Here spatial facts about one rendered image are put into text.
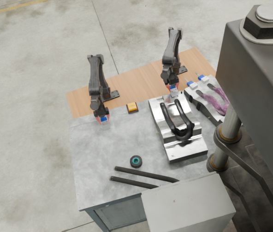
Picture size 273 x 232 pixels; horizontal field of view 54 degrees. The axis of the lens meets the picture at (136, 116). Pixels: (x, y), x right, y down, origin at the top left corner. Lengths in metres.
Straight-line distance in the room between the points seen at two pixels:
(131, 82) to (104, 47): 1.70
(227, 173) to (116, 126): 0.97
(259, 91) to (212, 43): 3.19
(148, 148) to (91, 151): 0.40
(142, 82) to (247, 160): 1.37
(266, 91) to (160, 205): 0.56
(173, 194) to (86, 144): 1.06
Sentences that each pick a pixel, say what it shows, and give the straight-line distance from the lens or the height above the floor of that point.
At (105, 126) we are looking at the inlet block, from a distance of 1.84.
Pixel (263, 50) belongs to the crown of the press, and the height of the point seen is 2.00.
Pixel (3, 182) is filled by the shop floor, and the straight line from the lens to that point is 3.07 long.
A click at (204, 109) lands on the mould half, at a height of 0.86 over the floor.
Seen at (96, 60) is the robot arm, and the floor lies 1.25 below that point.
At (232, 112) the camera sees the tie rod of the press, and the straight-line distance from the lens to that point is 0.93.
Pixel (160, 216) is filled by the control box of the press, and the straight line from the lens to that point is 1.00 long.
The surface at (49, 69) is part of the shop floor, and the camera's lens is 3.81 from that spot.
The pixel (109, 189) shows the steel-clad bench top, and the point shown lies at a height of 0.80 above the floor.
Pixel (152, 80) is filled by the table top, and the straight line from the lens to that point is 2.23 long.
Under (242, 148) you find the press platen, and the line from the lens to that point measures 1.06.
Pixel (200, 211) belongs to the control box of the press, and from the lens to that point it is 1.01.
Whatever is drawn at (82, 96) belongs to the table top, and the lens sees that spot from 2.23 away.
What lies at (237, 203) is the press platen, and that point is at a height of 1.04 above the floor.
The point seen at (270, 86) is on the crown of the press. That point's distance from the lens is 0.62.
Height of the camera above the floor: 2.43
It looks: 54 degrees down
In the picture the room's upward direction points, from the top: 10 degrees counter-clockwise
